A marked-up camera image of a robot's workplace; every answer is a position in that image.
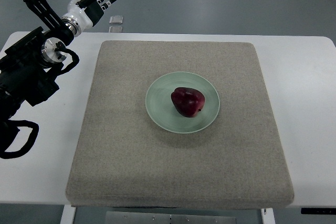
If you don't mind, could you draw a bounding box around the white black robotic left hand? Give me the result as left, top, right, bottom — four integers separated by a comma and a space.
61, 0, 117, 35

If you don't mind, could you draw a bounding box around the red apple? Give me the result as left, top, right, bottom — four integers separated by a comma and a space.
171, 87, 205, 118

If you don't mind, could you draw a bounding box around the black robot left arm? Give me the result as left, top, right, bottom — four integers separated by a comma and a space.
1, 0, 79, 159

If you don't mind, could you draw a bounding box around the light green plate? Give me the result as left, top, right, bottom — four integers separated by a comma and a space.
145, 71, 220, 134

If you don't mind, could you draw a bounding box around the metal plate under table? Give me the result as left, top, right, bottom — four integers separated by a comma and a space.
105, 211, 237, 224

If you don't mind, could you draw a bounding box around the clear plastic floor piece far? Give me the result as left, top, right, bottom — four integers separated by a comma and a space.
109, 16, 123, 24

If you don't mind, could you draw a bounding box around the clear plastic floor piece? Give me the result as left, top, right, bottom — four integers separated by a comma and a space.
109, 16, 123, 24
109, 26, 123, 33

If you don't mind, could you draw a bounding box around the clear plastic floor piece near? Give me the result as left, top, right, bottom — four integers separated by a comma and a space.
109, 26, 123, 33

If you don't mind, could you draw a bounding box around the beige fabric mat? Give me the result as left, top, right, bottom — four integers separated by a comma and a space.
66, 40, 295, 209

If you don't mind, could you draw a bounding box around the white table leg left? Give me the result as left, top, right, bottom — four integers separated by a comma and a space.
60, 205, 77, 224

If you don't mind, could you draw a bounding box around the white table leg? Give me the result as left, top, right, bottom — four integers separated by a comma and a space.
260, 208, 276, 224
60, 205, 77, 224

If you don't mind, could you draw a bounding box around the white table leg right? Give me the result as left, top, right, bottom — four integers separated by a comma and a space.
260, 208, 276, 224

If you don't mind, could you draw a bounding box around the black table control panel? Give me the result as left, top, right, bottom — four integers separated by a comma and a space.
301, 208, 336, 215

